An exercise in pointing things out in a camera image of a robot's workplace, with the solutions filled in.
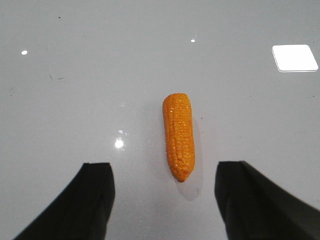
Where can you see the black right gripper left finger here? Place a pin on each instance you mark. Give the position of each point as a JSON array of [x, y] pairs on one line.
[[81, 211]]

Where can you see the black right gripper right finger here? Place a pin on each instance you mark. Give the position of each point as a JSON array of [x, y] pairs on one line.
[[253, 207]]

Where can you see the orange toy corn cob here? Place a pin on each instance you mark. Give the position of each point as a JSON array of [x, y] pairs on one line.
[[179, 135]]

